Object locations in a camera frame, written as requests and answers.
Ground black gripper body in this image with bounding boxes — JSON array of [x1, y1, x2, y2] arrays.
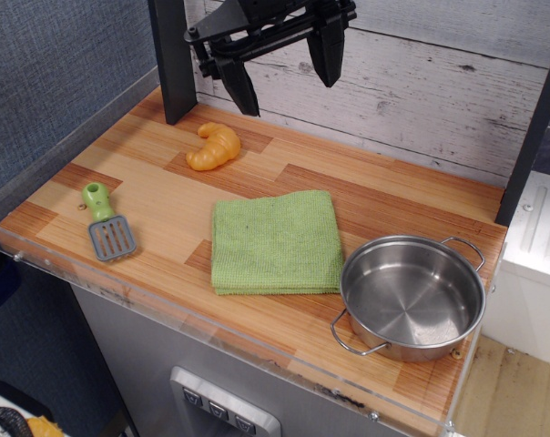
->
[[184, 1, 357, 79]]

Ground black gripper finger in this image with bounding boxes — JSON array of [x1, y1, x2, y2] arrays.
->
[[218, 58, 260, 117], [307, 12, 345, 87]]

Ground green cloth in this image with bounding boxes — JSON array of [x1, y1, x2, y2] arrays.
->
[[211, 190, 343, 295]]

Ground stainless steel pot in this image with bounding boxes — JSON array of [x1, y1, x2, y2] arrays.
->
[[340, 235, 486, 362]]

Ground orange plastic croissant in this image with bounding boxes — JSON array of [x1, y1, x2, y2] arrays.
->
[[186, 122, 241, 171]]

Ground green grey toy spatula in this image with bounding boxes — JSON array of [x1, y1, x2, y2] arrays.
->
[[82, 182, 137, 262]]

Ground white ribbed box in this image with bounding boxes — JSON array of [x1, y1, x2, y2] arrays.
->
[[504, 171, 550, 287]]

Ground grey cabinet front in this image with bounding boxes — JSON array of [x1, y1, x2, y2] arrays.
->
[[74, 287, 443, 436]]

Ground grey control panel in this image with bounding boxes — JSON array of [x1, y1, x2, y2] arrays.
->
[[169, 366, 282, 436]]

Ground yellow object bottom left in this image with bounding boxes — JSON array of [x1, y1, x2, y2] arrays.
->
[[26, 416, 66, 437]]

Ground black mesh sleeve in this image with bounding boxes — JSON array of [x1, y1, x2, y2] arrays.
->
[[0, 407, 31, 437]]

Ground dark left support post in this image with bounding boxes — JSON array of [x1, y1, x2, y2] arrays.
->
[[148, 0, 198, 125]]

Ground dark support post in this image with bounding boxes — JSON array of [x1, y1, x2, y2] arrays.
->
[[148, 0, 198, 125], [494, 67, 550, 227]]

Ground dark right support post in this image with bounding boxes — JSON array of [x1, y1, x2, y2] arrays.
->
[[494, 67, 550, 227]]

